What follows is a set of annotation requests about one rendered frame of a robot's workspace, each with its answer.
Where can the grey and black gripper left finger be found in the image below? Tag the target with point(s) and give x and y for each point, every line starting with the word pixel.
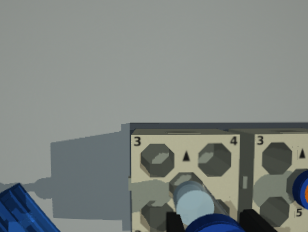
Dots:
pixel 174 222

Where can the blue tube rack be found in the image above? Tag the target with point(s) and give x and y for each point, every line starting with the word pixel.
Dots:
pixel 21 208

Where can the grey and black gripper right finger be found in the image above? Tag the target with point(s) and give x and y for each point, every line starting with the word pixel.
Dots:
pixel 251 221

